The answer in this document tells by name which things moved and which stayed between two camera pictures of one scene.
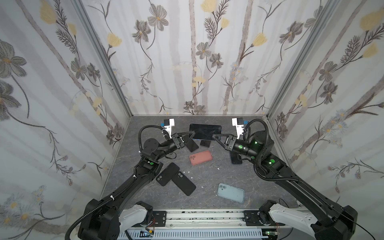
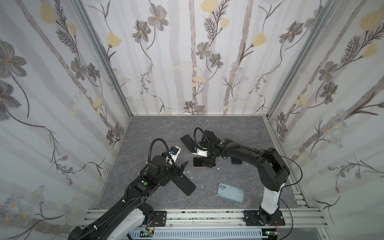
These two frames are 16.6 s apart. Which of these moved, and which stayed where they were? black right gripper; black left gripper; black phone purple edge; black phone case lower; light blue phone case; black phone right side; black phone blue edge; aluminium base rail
Moved: black right gripper; black left gripper; black phone blue edge
Stayed: black phone case lower; light blue phone case; black phone right side; black phone purple edge; aluminium base rail
